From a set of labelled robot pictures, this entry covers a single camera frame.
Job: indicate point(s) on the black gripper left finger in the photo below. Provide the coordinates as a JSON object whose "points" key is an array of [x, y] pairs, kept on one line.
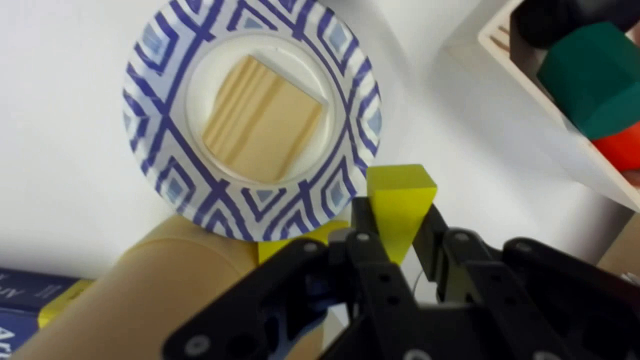
{"points": [[267, 321]]}

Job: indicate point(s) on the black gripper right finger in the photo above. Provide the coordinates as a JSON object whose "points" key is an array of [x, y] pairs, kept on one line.
{"points": [[532, 307]]}

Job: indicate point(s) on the yellow triangular block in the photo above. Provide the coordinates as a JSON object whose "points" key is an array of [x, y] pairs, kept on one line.
{"points": [[400, 207]]}

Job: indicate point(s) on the small cardboard box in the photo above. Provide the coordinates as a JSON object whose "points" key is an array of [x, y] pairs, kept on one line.
{"points": [[627, 246]]}

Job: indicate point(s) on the small wooden tray box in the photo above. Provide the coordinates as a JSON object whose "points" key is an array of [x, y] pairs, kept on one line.
{"points": [[580, 161]]}

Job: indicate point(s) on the tan bottle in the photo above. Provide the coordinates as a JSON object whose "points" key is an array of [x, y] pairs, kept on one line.
{"points": [[132, 300]]}

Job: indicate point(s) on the red cylinder block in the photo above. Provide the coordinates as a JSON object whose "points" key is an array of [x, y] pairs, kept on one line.
{"points": [[622, 146]]}

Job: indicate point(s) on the square flat wooden block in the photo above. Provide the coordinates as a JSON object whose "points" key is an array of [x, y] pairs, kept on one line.
{"points": [[267, 121]]}

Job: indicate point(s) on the blue patterned paper plate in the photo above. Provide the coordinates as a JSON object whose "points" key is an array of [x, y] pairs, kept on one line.
{"points": [[160, 132]]}

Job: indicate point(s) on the green block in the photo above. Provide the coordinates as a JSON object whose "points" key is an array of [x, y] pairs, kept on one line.
{"points": [[592, 81]]}

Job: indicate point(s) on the blue hardcover book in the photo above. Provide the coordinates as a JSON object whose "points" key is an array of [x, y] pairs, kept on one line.
{"points": [[21, 293]]}

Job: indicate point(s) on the black block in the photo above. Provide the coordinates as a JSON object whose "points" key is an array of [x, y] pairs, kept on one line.
{"points": [[552, 20]]}

